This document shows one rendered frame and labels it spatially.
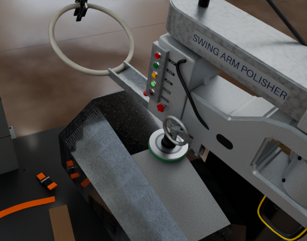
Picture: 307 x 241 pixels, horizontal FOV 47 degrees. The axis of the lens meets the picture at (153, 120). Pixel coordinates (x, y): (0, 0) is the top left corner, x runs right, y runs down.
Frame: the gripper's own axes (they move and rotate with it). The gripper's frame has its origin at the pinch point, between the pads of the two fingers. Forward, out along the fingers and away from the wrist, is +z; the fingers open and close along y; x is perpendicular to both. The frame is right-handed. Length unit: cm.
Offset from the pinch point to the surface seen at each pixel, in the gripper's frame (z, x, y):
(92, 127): 22, -9, 64
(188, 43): -74, 2, 74
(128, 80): -11, 8, 54
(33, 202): 95, -42, 83
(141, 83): -13, 14, 58
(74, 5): -9.7, -4.8, 1.4
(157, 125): 6, 23, 78
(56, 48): -10.0, -23.8, 27.8
